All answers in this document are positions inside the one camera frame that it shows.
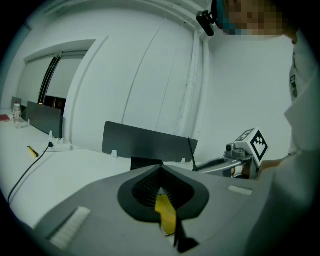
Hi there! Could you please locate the clear plastic bottle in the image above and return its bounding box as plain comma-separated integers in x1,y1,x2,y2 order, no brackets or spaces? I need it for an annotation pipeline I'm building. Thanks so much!
12,101,23,123

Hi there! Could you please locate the window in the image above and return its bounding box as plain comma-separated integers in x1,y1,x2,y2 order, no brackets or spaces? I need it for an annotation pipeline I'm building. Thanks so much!
23,39,97,111

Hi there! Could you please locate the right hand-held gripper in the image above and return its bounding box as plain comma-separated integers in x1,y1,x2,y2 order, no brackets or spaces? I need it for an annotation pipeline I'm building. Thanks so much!
196,127,269,181

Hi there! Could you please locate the yellow tray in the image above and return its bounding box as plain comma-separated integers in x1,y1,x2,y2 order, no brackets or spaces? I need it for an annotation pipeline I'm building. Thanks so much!
154,193,177,236

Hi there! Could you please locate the yellow utility knife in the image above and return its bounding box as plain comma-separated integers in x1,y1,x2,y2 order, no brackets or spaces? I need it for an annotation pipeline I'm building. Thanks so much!
26,145,40,158

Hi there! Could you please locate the white power strip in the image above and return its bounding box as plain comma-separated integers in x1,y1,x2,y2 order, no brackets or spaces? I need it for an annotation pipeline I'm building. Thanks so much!
47,137,73,153

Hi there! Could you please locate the black head camera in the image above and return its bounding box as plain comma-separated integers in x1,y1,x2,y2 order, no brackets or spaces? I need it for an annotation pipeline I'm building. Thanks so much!
196,9,216,37

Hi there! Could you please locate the person's head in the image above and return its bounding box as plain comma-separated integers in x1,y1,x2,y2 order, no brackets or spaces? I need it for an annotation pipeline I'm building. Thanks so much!
211,0,300,45

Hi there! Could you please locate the white wall pipe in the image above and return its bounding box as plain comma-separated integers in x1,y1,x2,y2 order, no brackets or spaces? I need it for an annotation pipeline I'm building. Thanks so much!
178,22,211,141

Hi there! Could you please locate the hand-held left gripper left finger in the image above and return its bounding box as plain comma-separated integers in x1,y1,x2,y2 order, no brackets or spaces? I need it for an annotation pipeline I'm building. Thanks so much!
33,163,181,256

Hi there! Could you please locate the person's right hand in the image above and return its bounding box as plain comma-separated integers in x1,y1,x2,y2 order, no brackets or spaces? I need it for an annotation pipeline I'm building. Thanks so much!
231,165,251,179

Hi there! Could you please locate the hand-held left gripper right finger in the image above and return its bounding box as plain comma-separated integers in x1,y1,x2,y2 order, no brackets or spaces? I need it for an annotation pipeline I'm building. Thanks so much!
159,163,276,256

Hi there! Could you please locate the long dark desk divider panel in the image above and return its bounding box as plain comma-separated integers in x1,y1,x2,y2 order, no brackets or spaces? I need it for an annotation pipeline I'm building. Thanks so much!
101,121,199,165

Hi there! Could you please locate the person's grey shirt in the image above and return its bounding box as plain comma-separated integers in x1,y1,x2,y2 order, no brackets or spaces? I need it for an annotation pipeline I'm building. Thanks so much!
259,29,320,256

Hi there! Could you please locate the small dark desk divider panel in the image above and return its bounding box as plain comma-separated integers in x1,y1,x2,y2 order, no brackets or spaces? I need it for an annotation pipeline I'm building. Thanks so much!
11,96,23,111

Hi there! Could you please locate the black power cable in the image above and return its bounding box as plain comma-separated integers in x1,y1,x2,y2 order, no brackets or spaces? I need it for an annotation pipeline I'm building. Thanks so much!
7,141,55,206

